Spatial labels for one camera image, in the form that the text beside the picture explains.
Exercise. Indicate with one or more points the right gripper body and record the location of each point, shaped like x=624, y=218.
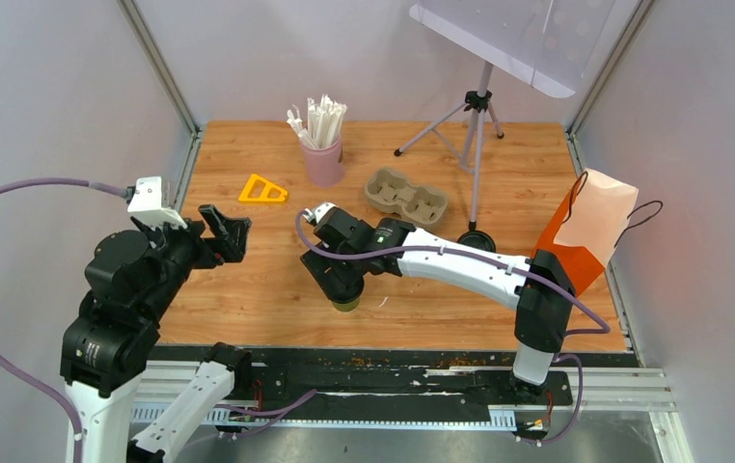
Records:
x=318, y=262

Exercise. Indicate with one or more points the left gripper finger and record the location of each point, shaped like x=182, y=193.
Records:
x=232, y=238
x=218, y=223

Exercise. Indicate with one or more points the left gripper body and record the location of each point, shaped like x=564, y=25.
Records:
x=182, y=249

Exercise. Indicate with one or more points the orange paper bag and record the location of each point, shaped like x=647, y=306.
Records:
x=587, y=225

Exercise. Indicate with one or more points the green paper cup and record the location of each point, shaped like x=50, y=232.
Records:
x=346, y=307

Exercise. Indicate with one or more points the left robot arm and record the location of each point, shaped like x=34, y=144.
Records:
x=134, y=277

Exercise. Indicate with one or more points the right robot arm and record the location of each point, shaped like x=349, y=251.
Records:
x=536, y=288

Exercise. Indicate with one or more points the yellow triangular plastic piece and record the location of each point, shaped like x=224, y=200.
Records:
x=259, y=190

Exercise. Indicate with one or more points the pulp cup carrier tray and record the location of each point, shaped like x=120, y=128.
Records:
x=392, y=192

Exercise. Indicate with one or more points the pink straw holder cup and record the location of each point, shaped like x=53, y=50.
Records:
x=324, y=167

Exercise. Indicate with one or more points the wrapped straws bundle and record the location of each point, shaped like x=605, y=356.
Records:
x=319, y=128

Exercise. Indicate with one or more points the stack of black lids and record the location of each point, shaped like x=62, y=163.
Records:
x=479, y=240

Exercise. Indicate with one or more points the grey tripod stand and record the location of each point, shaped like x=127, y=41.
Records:
x=477, y=103

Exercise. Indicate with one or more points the white board on tripod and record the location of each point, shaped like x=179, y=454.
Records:
x=544, y=43

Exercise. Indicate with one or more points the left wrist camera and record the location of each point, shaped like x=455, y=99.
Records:
x=149, y=208

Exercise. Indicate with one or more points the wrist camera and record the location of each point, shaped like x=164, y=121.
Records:
x=149, y=208
x=314, y=215

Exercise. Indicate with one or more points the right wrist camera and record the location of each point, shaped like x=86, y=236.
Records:
x=314, y=215

